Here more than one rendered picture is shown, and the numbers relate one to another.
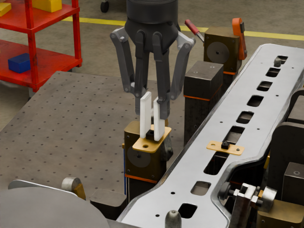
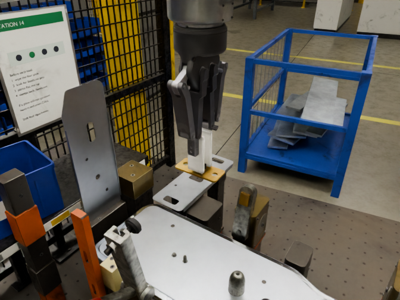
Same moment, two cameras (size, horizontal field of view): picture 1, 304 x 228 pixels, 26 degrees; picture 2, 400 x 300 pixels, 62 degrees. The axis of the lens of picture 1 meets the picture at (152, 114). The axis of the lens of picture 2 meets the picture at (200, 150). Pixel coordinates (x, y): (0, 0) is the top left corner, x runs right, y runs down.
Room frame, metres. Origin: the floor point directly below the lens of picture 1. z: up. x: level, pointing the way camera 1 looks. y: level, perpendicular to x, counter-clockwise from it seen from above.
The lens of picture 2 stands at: (1.02, -0.47, 1.58)
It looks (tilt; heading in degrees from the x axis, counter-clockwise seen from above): 31 degrees down; 102
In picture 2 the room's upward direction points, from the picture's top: straight up
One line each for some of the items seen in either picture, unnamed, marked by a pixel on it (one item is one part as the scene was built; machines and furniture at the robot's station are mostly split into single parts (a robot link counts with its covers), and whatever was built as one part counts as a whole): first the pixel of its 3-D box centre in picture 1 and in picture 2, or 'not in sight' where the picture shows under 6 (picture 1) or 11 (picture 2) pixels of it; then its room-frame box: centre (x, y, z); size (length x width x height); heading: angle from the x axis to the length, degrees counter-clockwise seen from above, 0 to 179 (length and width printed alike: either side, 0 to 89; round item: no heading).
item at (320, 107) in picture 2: not in sight; (309, 102); (1.40, 2.32, 0.48); 1.20 x 0.80 x 0.95; 75
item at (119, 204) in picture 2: not in sight; (112, 252); (0.65, 0.12, 0.85); 0.12 x 0.03 x 0.30; 68
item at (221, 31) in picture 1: (217, 84); not in sight; (1.94, -0.21, 0.88); 0.14 x 0.09 x 0.36; 68
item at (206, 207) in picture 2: not in sight; (206, 241); (0.90, 0.23, 0.84); 0.12 x 0.07 x 0.28; 68
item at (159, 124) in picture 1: (159, 117); (196, 153); (0.92, -0.01, 1.29); 0.03 x 0.01 x 0.07; 159
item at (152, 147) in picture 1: (152, 135); (199, 167); (0.92, 0.00, 1.25); 0.08 x 0.04 x 0.01; 159
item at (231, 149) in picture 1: (225, 146); not in sight; (1.32, -0.17, 1.01); 0.08 x 0.04 x 0.01; 67
